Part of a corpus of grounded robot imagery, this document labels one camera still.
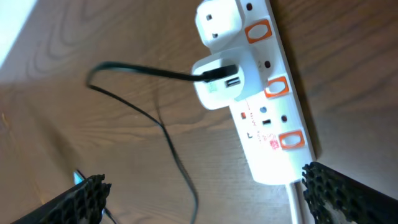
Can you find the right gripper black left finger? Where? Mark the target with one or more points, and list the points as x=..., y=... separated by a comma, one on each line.
x=83, y=203

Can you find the teal screen Galaxy smartphone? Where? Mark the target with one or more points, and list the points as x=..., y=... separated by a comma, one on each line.
x=78, y=177

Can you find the white power strip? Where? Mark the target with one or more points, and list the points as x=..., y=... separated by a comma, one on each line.
x=270, y=123

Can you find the white USB charger plug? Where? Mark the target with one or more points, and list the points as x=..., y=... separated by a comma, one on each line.
x=243, y=75

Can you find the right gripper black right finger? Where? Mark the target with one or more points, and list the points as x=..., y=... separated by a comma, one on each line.
x=335, y=198

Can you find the white plug adapter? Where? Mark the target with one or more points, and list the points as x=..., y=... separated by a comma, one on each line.
x=218, y=22

